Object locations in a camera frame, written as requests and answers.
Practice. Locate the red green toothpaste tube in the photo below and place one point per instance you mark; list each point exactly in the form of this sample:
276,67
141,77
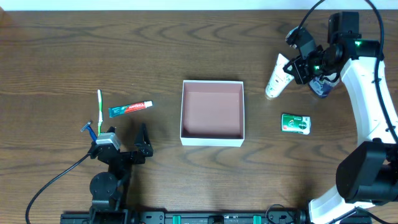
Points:
121,110

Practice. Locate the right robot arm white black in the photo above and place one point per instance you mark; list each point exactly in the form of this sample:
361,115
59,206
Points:
368,176

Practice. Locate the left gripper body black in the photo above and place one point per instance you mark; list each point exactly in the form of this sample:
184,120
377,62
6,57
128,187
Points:
123,154

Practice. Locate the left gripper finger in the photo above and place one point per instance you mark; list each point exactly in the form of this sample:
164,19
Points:
142,142
111,130

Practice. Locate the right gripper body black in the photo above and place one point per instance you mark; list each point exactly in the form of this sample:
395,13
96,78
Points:
301,70

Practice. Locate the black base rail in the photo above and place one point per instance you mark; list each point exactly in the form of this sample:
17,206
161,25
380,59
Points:
273,216

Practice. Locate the green soap bar package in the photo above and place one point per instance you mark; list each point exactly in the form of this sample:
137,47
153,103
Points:
295,124

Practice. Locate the blue disposable razor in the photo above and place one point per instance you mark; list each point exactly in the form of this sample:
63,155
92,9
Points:
87,127

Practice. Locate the white box with pink interior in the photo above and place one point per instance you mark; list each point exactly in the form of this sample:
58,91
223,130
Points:
212,113

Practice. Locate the green white toothbrush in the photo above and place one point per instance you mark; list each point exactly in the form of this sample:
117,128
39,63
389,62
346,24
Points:
100,110

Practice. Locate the white lotion tube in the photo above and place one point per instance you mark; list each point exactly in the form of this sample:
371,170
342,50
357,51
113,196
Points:
279,79

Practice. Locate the blue hand soap pump bottle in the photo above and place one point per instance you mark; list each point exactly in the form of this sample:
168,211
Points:
322,87

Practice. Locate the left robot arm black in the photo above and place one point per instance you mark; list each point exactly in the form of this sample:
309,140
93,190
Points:
109,189

